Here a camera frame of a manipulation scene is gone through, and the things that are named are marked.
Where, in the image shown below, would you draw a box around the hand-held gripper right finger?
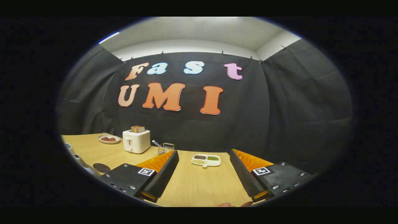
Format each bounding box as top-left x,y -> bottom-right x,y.
229,149 -> 313,203

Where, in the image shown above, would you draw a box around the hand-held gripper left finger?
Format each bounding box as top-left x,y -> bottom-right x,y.
99,150 -> 180,203

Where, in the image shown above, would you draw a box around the dark brown round coaster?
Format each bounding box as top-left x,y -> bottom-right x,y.
93,163 -> 111,174

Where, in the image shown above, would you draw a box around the silver juice bottle red label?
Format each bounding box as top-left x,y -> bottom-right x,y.
64,142 -> 103,178

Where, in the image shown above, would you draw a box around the wooden table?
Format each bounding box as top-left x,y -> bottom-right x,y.
61,134 -> 271,207

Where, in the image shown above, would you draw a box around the white divided dish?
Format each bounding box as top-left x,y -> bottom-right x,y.
191,154 -> 221,168

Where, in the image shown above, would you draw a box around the white toaster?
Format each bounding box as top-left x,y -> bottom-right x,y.
122,129 -> 151,154

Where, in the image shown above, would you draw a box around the white oval plate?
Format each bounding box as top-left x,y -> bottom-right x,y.
97,134 -> 121,144

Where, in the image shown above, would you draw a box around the wire mesh basket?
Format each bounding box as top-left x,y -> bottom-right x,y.
158,143 -> 175,155

